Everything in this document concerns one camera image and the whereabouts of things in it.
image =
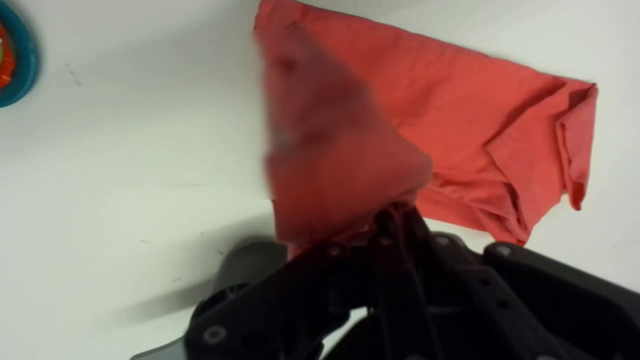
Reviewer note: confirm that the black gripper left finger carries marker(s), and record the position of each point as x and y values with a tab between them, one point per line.
292	300

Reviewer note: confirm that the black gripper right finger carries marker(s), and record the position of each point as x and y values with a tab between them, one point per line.
521	307

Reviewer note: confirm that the orange shirt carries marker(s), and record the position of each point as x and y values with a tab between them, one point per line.
432	101

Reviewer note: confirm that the toy burger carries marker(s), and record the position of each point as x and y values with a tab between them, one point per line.
5	57

